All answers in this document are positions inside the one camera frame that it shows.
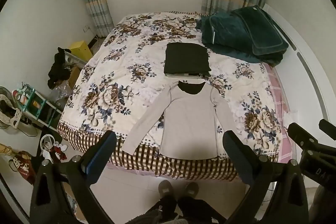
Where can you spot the white bed headboard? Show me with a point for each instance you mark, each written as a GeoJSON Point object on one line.
{"type": "Point", "coordinates": [304, 82]}

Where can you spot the yellow box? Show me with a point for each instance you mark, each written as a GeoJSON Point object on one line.
{"type": "Point", "coordinates": [81, 50]}

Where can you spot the black folded garment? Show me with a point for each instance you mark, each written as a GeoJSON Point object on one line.
{"type": "Point", "coordinates": [186, 58]}

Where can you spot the pink bed sheet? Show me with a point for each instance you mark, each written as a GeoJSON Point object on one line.
{"type": "Point", "coordinates": [285, 152]}

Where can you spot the dark green pillow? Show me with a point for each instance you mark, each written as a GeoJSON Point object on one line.
{"type": "Point", "coordinates": [266, 40]}

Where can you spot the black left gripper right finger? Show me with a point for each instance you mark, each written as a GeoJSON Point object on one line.
{"type": "Point", "coordinates": [288, 203]}

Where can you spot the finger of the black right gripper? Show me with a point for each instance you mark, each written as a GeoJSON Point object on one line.
{"type": "Point", "coordinates": [308, 143]}
{"type": "Point", "coordinates": [328, 128]}

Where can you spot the dark green blanket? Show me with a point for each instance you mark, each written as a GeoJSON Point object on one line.
{"type": "Point", "coordinates": [225, 34]}

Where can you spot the wall power socket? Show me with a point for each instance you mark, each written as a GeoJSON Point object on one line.
{"type": "Point", "coordinates": [85, 29]}

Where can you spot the red printed bag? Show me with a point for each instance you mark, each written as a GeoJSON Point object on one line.
{"type": "Point", "coordinates": [22, 163]}

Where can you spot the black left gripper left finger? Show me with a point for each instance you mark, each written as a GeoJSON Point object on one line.
{"type": "Point", "coordinates": [49, 202]}

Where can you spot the beige long sleeve shirt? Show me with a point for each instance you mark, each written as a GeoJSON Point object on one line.
{"type": "Point", "coordinates": [191, 114]}

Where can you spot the right grey slipper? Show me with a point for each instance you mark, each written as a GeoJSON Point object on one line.
{"type": "Point", "coordinates": [191, 190]}

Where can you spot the teal shelf rack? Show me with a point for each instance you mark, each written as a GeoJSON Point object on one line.
{"type": "Point", "coordinates": [37, 107]}

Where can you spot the white electric fan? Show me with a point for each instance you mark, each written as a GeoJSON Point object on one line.
{"type": "Point", "coordinates": [12, 118]}

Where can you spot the black clothes pile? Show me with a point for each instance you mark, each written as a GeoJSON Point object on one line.
{"type": "Point", "coordinates": [59, 72]}

